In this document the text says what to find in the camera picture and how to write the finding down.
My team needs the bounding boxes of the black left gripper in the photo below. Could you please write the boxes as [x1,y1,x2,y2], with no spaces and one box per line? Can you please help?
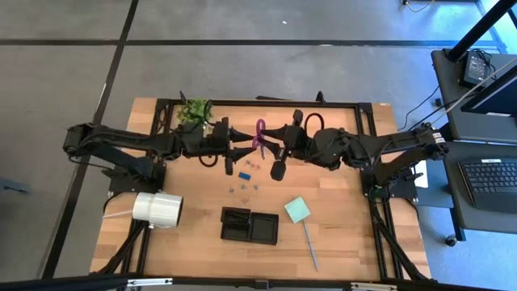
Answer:
[208,116,259,177]

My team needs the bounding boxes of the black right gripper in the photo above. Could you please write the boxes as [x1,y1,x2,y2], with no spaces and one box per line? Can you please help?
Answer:
[261,108,312,182]

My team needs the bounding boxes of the purple handled scissors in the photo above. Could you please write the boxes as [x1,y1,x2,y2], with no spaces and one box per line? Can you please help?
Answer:
[250,117,268,161]

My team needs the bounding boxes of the teal sticky note pad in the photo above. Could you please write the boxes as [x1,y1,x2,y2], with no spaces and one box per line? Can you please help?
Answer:
[284,196,313,225]

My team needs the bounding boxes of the black mesh desk organizer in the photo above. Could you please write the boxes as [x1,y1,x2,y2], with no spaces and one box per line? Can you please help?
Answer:
[220,205,280,247]

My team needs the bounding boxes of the teal pencil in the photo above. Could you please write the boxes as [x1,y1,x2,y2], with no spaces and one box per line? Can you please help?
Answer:
[302,221,320,272]

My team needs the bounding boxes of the green plant in white pot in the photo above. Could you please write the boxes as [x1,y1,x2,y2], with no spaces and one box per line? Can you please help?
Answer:
[175,98,215,127]

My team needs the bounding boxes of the white cylinder roll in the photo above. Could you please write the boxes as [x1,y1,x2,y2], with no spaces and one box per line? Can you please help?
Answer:
[132,191,185,230]

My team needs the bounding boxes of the white paper sheet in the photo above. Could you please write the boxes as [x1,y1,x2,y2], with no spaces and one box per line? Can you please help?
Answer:
[412,159,430,189]

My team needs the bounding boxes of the black power adapter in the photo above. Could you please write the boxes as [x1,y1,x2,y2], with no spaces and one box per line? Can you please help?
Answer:
[459,50,493,89]

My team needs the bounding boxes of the dark grey side desk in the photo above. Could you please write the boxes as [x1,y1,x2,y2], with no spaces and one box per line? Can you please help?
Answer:
[430,48,517,236]

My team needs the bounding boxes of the black keyboard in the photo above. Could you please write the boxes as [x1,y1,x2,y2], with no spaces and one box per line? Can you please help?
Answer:
[458,158,517,215]

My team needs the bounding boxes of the dark flat monitor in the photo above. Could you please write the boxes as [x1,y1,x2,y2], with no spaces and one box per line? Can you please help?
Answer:
[460,62,517,119]

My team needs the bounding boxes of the black rig beam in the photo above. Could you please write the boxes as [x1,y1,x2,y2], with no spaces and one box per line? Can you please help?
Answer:
[0,273,517,291]

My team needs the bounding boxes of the grey floor object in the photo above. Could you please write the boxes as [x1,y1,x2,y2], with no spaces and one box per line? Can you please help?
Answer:
[0,175,32,196]

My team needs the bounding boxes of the black pole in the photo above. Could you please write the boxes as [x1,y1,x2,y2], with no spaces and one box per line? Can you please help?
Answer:
[445,0,517,62]

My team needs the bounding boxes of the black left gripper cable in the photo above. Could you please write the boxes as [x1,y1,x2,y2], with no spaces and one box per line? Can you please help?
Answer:
[198,154,220,168]

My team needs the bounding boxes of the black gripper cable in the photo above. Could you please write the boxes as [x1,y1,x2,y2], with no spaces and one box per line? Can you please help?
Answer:
[198,154,220,168]
[303,112,326,137]

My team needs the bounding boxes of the black aluminium table frame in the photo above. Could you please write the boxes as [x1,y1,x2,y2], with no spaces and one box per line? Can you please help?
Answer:
[90,91,431,284]

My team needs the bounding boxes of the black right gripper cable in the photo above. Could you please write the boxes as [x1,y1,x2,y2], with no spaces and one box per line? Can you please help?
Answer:
[303,112,326,137]

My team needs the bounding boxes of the white cord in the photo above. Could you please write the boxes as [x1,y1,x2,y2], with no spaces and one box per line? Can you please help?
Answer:
[101,209,135,221]

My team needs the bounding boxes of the black floor cable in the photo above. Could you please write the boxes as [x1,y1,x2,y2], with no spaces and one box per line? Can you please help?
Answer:
[397,82,449,134]

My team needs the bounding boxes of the beige floor cable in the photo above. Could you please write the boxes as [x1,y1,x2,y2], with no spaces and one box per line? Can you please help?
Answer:
[401,0,436,13]

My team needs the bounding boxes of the yellow hanging cord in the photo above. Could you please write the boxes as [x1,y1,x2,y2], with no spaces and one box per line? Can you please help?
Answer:
[430,56,517,125]

